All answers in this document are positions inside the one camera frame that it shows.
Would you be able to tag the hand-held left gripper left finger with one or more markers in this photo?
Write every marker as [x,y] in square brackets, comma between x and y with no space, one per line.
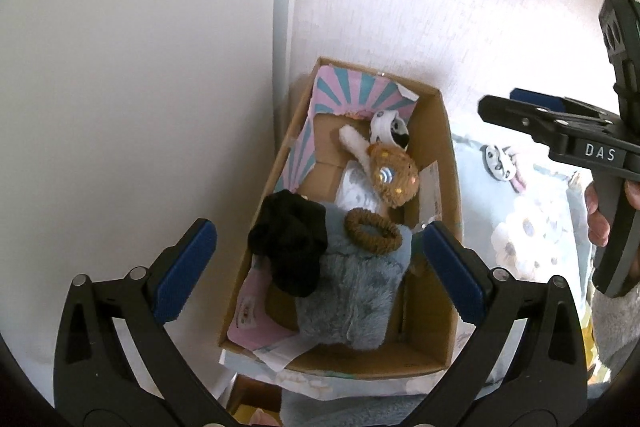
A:
[182,277]

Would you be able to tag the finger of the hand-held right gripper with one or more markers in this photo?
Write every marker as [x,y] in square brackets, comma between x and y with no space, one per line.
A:
[505,112]
[535,97]

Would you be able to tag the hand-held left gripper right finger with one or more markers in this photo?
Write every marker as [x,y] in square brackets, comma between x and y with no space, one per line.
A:
[455,277]

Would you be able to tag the brown cardboard box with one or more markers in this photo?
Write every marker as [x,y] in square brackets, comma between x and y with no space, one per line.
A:
[430,327]

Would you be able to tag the grey fluffy cloth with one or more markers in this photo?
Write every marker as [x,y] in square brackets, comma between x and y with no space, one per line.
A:
[345,297]

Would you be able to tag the black scrunchie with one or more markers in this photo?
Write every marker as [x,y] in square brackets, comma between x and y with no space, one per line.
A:
[290,242]

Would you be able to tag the brown scrunchie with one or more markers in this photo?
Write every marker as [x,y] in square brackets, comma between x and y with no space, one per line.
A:
[351,231]

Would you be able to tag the black white panda plush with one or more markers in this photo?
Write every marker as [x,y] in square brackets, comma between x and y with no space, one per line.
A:
[382,127]

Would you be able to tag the person's right hand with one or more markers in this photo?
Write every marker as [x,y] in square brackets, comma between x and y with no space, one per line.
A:
[596,217]

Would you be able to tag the panda face charm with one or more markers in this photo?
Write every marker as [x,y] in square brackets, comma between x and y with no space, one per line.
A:
[497,162]

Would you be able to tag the light blue printed blanket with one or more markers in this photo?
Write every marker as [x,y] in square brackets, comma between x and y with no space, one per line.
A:
[540,202]

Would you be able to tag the white shipping label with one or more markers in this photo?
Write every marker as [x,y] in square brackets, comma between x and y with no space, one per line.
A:
[430,197]

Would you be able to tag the white paper scrap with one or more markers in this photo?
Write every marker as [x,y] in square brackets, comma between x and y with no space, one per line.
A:
[280,354]

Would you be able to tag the pink teal striped paper liner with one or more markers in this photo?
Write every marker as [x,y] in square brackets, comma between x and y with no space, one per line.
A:
[345,87]

